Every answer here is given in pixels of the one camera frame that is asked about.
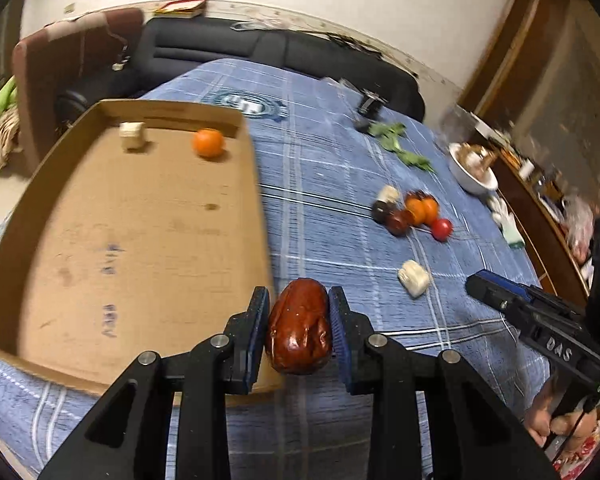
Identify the cream sugarcane piece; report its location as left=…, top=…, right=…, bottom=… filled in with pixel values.
left=397, top=259, right=433, bottom=299

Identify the brown armchair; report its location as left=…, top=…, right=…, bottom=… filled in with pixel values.
left=12, top=7, right=146, bottom=176

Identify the wooden door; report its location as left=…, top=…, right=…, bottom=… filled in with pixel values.
left=457, top=0, right=600, bottom=211

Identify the person's right hand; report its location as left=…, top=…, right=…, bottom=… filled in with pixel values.
left=524, top=377, right=600, bottom=446

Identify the cardboard tray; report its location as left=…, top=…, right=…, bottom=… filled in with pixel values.
left=0, top=99, right=286, bottom=407

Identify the clear plastic wrap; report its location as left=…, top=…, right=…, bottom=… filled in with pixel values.
left=322, top=76, right=362, bottom=92

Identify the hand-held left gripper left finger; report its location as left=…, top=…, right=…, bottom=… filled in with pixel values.
left=37, top=286, right=271, bottom=480

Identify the wooden side cabinet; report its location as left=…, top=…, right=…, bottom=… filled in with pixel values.
left=495, top=150, right=593, bottom=293

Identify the cream bun in box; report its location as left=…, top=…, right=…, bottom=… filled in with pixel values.
left=119, top=121, right=147, bottom=152

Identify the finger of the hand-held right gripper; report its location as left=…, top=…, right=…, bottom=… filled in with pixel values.
left=465, top=270, right=536, bottom=328

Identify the striped beige cloth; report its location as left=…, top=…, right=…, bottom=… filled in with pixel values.
left=0, top=107, right=26, bottom=172

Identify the floral patterned cloth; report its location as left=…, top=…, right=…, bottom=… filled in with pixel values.
left=554, top=410, right=600, bottom=480

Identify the large red date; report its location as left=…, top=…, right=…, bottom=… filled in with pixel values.
left=266, top=278, right=332, bottom=375

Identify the black device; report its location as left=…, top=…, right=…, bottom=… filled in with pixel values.
left=355, top=87, right=385, bottom=133

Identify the green leafy vegetable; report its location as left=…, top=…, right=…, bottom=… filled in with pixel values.
left=367, top=121, right=437, bottom=173

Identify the red book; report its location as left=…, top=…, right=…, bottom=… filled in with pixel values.
left=152, top=0, right=208, bottom=18

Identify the white and green cloth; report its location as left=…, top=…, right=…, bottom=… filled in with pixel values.
left=487, top=195, right=527, bottom=248

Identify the white bowl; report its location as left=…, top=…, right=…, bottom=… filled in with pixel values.
left=447, top=142, right=499, bottom=195

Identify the black sofa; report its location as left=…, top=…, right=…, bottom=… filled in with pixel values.
left=55, top=17, right=426, bottom=123

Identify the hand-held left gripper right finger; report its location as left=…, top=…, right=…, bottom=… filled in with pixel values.
left=328, top=286, right=561, bottom=480

